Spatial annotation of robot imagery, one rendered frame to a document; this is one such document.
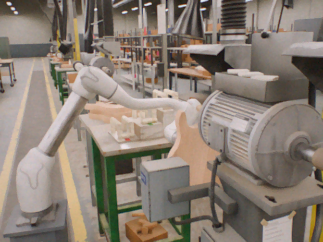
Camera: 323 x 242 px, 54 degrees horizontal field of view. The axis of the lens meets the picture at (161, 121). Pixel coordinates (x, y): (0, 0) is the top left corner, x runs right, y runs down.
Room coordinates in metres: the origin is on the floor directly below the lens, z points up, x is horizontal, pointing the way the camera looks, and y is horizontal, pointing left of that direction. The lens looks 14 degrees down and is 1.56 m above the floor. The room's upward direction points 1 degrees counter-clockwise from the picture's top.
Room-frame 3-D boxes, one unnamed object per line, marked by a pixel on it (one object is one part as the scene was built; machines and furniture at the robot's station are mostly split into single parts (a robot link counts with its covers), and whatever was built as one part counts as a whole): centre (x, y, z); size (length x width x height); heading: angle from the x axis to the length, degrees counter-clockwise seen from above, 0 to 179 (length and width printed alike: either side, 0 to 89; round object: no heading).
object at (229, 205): (0.99, -0.20, 1.02); 0.13 x 0.04 x 0.04; 20
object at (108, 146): (2.13, 0.18, 0.55); 0.62 x 0.58 x 0.76; 20
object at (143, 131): (2.10, 0.12, 0.98); 0.27 x 0.16 x 0.09; 24
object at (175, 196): (1.04, -0.11, 1.02); 0.19 x 0.04 x 0.04; 110
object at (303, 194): (0.97, -0.34, 1.11); 0.36 x 0.24 x 0.04; 20
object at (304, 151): (0.80, -0.40, 1.25); 0.07 x 0.04 x 0.04; 20
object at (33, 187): (1.47, 0.65, 0.87); 0.18 x 0.16 x 0.22; 24
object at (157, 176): (1.02, -0.06, 0.99); 0.24 x 0.21 x 0.26; 20
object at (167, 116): (2.16, -0.03, 1.02); 0.27 x 0.15 x 0.17; 24
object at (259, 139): (1.02, -0.31, 1.25); 0.41 x 0.27 x 0.26; 20
